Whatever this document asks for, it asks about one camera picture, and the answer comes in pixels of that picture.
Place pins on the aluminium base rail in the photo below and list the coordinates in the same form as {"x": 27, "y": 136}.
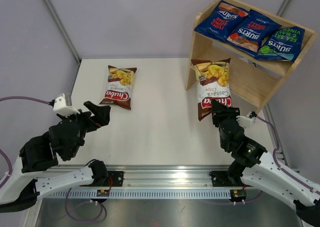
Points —
{"x": 166, "y": 176}

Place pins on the black mounting plate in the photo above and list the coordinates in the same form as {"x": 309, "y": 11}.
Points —
{"x": 115, "y": 178}
{"x": 219, "y": 178}

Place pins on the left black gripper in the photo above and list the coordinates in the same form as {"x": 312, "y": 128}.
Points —
{"x": 101, "y": 117}

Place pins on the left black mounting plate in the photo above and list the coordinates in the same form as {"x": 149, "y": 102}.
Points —
{"x": 115, "y": 178}

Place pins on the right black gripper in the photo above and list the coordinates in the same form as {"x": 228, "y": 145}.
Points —
{"x": 220, "y": 111}

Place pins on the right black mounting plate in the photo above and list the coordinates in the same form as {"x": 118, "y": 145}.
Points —
{"x": 219, "y": 178}

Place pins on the Burts spicy sweet chilli bag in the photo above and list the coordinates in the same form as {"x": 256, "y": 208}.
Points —
{"x": 223, "y": 20}

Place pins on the white slotted cable duct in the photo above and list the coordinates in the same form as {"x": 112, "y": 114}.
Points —
{"x": 132, "y": 194}

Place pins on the Chuba cassava chips bag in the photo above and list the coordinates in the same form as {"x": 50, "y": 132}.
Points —
{"x": 119, "y": 88}
{"x": 212, "y": 80}

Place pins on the wooden two-tier shelf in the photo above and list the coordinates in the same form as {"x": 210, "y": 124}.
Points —
{"x": 255, "y": 81}

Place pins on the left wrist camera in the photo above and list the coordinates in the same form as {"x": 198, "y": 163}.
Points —
{"x": 62, "y": 105}

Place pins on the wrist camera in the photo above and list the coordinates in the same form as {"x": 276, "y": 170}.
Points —
{"x": 62, "y": 105}
{"x": 246, "y": 121}

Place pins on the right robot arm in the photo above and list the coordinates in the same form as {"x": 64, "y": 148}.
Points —
{"x": 255, "y": 166}

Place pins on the Burts sea salt vinegar bag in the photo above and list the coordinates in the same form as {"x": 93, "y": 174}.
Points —
{"x": 284, "y": 45}

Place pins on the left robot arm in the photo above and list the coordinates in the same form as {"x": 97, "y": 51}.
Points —
{"x": 22, "y": 186}

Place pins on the Burts blue bag with bacon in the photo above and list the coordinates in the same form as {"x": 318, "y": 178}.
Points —
{"x": 250, "y": 33}

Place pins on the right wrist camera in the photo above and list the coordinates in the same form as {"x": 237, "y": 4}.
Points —
{"x": 246, "y": 121}

